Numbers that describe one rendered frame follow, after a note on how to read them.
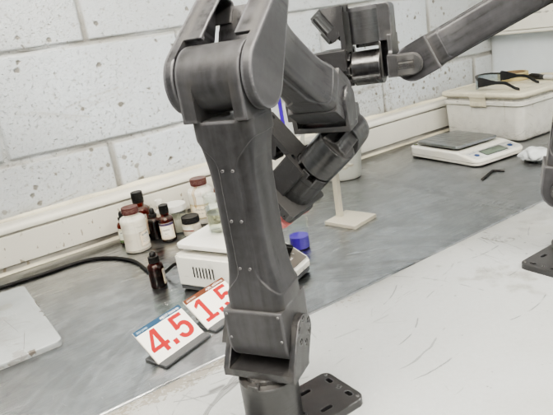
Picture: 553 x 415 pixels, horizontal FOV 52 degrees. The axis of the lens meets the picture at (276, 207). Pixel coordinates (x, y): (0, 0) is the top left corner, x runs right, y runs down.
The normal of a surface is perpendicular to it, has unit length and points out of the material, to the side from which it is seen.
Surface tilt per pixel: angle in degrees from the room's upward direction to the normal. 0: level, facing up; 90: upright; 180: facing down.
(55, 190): 90
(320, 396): 0
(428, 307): 0
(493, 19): 93
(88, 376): 0
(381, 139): 90
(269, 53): 90
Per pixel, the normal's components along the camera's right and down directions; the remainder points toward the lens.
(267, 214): 0.88, 0.02
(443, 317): -0.14, -0.94
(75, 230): 0.56, 0.17
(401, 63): -0.39, 0.33
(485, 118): -0.83, 0.33
